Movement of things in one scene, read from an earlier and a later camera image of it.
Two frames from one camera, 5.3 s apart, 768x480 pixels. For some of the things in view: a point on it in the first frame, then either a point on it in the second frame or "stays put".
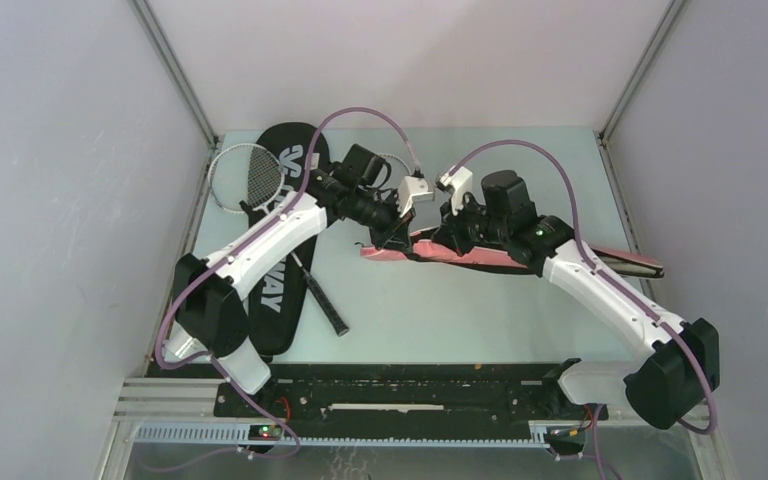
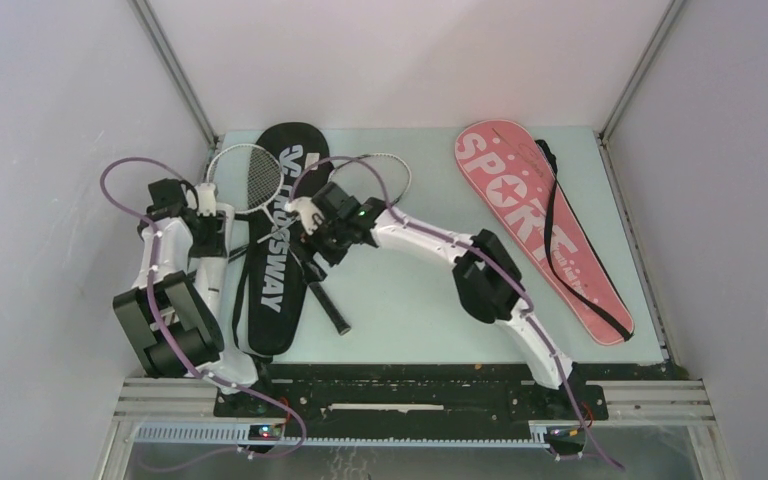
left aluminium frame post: (191, 99) stays put
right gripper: (454, 232) → (317, 244)
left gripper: (397, 236) → (215, 247)
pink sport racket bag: (432, 246) → (520, 174)
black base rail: (331, 393) stays put
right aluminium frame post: (641, 67) stays put
